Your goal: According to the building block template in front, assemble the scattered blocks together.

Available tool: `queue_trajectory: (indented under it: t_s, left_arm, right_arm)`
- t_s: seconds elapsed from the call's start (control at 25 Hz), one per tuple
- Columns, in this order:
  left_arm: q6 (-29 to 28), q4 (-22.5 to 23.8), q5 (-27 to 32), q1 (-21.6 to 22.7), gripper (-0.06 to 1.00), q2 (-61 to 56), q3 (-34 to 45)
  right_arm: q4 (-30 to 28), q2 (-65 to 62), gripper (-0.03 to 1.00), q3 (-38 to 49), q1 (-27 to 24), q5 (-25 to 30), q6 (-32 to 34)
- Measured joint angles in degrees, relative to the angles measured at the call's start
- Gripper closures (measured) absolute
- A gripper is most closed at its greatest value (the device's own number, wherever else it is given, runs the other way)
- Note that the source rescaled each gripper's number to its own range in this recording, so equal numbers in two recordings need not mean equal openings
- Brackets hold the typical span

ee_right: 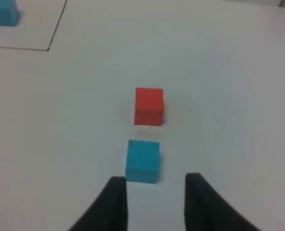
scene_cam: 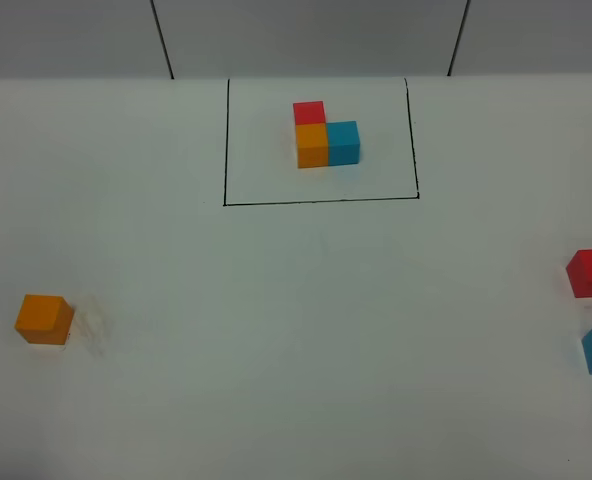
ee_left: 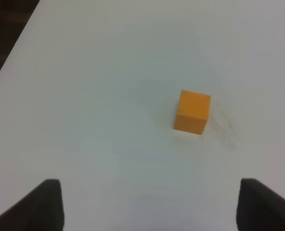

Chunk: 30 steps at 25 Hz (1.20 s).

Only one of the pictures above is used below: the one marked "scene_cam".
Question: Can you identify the blue template cube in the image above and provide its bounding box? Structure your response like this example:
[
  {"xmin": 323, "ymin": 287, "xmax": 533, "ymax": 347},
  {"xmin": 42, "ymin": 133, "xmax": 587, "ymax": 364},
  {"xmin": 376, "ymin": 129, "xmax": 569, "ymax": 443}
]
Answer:
[{"xmin": 326, "ymin": 121, "xmax": 361, "ymax": 166}]

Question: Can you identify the red template cube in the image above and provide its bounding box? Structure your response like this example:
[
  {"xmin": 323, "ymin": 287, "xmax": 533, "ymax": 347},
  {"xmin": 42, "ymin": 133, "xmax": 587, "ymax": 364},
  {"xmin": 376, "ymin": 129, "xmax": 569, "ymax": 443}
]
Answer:
[{"xmin": 293, "ymin": 101, "xmax": 326, "ymax": 125}]

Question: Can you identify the orange template cube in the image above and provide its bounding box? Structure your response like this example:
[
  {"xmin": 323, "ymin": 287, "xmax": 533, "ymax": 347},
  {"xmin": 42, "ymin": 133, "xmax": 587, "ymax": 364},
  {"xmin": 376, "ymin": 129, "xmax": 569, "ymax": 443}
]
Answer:
[{"xmin": 295, "ymin": 123, "xmax": 329, "ymax": 169}]

